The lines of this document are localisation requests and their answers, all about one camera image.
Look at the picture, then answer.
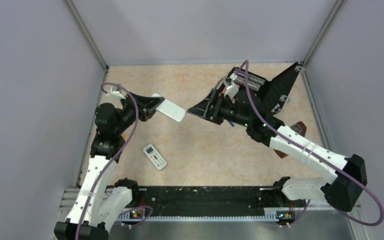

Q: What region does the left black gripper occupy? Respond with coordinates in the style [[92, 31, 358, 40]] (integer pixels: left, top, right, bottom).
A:
[[114, 90, 165, 135]]

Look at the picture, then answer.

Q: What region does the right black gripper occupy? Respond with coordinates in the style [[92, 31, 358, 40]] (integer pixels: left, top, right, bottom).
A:
[[187, 88, 250, 128]]

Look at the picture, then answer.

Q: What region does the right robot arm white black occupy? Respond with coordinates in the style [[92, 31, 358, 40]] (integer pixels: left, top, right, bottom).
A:
[[187, 89, 367, 213]]

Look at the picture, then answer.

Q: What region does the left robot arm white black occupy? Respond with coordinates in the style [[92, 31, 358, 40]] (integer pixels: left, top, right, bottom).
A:
[[54, 93, 165, 240]]

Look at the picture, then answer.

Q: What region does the white remote control with screen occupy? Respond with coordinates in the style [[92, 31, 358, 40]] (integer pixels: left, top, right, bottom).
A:
[[143, 144, 168, 171]]

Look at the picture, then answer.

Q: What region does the black poker chip case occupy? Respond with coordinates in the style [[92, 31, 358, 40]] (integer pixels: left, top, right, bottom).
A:
[[227, 62, 303, 115]]

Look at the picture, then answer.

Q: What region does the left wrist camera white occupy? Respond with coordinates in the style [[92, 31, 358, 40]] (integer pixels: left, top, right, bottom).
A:
[[105, 84, 126, 101]]

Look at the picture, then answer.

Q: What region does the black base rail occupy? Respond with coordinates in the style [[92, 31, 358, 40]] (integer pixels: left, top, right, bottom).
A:
[[127, 186, 306, 219]]

